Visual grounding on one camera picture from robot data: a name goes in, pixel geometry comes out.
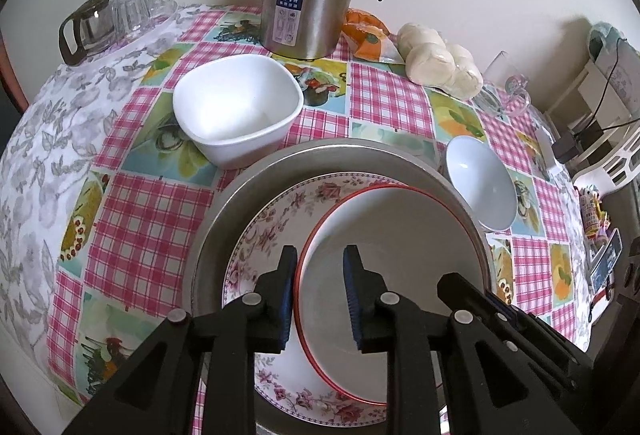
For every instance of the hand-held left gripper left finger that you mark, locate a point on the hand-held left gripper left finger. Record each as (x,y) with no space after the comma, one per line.
(285,295)

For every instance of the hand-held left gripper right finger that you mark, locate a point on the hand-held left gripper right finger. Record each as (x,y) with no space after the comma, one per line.
(352,295)

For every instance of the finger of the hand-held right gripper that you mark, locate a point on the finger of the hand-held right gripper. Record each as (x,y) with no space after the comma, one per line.
(465,292)

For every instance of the floral rimmed white plate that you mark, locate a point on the floral rimmed white plate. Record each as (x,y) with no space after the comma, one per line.
(270,220)

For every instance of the red rimmed white bowl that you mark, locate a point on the red rimmed white bowl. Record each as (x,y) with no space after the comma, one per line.
(400,235)

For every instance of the stainless steel plate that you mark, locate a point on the stainless steel plate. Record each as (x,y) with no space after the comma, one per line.
(350,155)

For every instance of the small blue grey box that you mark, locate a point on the small blue grey box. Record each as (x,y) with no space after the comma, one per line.
(605,260)

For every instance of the light blue bowl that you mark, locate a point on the light blue bowl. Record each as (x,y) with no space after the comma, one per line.
(480,180)

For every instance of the yellow candy packet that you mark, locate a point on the yellow candy packet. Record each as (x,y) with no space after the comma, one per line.
(590,210)

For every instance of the pink checked fruit tablecloth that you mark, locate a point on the pink checked fruit tablecloth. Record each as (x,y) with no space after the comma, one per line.
(150,225)

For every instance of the white power strip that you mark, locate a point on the white power strip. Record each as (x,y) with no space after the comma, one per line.
(547,150)

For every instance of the black charger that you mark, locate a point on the black charger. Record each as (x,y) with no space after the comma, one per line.
(567,147)

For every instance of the white square bowl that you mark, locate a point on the white square bowl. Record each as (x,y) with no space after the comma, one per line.
(235,100)

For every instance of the white plastic chair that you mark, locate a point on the white plastic chair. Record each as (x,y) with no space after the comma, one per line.
(620,160)

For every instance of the clear glass mug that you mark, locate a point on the clear glass mug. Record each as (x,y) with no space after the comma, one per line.
(505,85)

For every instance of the bag of steamed buns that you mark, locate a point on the bag of steamed buns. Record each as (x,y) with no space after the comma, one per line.
(440,60)

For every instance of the orange snack packet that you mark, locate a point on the orange snack packet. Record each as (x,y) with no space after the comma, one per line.
(367,32)

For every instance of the grey and teal cloth bag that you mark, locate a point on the grey and teal cloth bag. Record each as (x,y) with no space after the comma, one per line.
(602,40)

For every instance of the reddish brown chair back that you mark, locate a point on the reddish brown chair back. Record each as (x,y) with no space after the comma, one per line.
(10,80)

